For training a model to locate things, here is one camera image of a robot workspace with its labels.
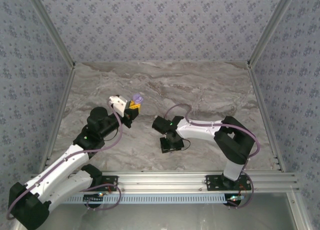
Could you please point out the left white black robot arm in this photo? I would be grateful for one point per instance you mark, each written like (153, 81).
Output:
(57, 165)

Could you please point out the small circuit board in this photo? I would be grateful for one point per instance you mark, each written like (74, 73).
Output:
(235, 198)
(93, 198)

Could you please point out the aluminium side rail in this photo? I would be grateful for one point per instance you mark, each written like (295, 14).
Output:
(63, 100)
(260, 100)

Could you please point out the aluminium frame post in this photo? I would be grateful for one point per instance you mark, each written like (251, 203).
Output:
(269, 28)
(54, 28)

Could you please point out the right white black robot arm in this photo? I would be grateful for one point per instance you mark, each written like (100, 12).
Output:
(200, 130)

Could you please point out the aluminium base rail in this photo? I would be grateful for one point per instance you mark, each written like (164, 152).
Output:
(162, 181)

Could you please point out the purple earbud charging case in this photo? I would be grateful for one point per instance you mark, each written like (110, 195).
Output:
(138, 98)

